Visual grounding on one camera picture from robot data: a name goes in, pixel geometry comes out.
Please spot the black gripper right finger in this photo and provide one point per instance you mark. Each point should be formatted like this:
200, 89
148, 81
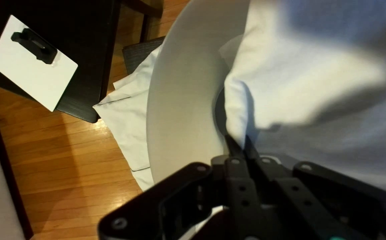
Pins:
300, 201

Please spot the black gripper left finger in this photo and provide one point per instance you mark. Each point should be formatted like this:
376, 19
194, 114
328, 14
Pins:
240, 195

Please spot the white cloth towel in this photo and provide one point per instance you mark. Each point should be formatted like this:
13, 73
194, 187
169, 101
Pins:
317, 71

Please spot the translucent white plastic jug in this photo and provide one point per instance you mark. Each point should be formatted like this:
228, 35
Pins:
184, 102

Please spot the white folded cloth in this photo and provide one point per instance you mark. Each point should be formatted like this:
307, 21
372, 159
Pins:
128, 115

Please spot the grey chair seat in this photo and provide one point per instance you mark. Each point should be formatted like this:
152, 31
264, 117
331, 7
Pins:
137, 54

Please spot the black side stand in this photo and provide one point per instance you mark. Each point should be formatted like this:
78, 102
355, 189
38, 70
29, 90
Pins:
94, 41

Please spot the white paper card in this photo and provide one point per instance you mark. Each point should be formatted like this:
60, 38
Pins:
37, 78

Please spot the small black device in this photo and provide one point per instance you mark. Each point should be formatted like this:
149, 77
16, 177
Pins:
34, 45

